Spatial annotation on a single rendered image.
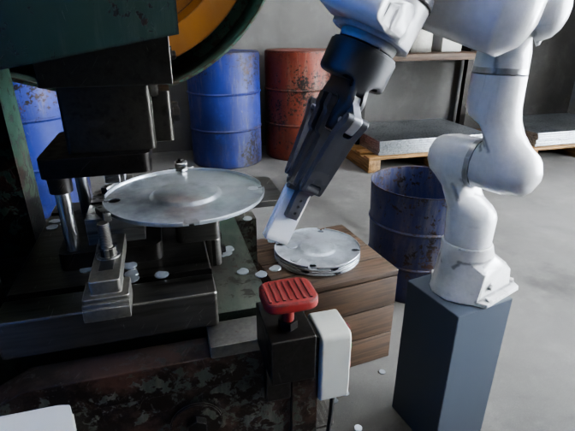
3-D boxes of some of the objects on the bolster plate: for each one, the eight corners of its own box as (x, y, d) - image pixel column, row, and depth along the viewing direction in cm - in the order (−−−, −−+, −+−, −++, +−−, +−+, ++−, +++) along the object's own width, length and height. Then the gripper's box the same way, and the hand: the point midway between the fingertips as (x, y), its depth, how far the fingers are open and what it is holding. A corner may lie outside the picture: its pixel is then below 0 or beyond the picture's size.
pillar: (94, 209, 88) (80, 138, 82) (92, 212, 86) (79, 141, 80) (82, 209, 87) (68, 139, 81) (80, 214, 85) (66, 142, 80)
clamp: (135, 258, 75) (127, 202, 71) (131, 315, 60) (120, 249, 56) (97, 262, 74) (86, 206, 69) (84, 323, 59) (68, 255, 55)
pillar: (82, 245, 73) (65, 163, 68) (80, 250, 71) (62, 168, 66) (68, 246, 73) (50, 164, 67) (65, 252, 71) (46, 168, 65)
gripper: (425, 66, 42) (318, 274, 48) (368, 58, 54) (287, 227, 60) (363, 30, 40) (257, 256, 46) (317, 30, 51) (237, 209, 57)
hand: (287, 214), depth 52 cm, fingers closed
